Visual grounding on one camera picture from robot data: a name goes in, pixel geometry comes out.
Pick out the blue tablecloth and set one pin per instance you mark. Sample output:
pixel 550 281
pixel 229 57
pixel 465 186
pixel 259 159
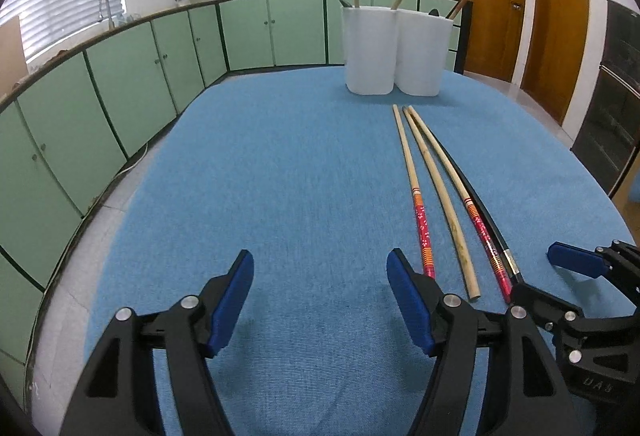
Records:
pixel 300 191

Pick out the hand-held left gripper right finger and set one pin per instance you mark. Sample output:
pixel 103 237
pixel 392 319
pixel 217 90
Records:
pixel 410 301

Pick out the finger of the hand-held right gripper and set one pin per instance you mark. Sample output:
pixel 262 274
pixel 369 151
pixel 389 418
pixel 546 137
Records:
pixel 575 258
pixel 545 308

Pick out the green base cabinets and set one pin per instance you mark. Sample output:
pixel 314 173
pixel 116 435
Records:
pixel 130 76

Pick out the white two-compartment utensil holder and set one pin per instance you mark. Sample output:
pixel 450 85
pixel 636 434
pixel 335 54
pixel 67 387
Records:
pixel 370 56

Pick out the wooden door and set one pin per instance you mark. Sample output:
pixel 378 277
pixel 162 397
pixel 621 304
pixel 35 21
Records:
pixel 557 26
pixel 487 1

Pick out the chrome faucet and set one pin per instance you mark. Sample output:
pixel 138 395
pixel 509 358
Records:
pixel 103 6

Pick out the wooden board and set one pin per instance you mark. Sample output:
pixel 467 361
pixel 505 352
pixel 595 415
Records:
pixel 10 46

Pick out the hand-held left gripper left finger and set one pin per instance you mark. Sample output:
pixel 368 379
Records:
pixel 232 296

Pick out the black glass-front cabinet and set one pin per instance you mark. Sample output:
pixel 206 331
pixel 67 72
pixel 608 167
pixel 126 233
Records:
pixel 612 106

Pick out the brown countertop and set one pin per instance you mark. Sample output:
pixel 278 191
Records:
pixel 150 14

